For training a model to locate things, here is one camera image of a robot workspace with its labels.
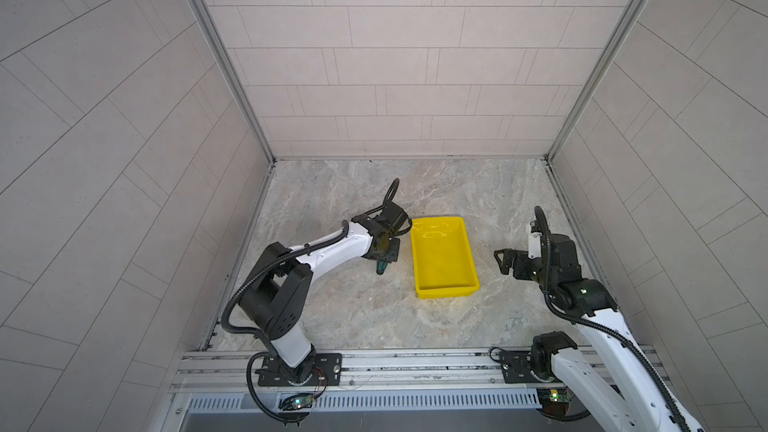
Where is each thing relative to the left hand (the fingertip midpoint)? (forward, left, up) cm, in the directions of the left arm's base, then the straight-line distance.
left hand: (396, 250), depth 88 cm
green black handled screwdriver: (-6, +4, +3) cm, 8 cm away
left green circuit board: (-36, +21, 0) cm, 42 cm away
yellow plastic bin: (-1, -14, -3) cm, 15 cm away
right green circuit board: (-36, -37, -3) cm, 52 cm away
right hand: (-4, -31, +7) cm, 32 cm away
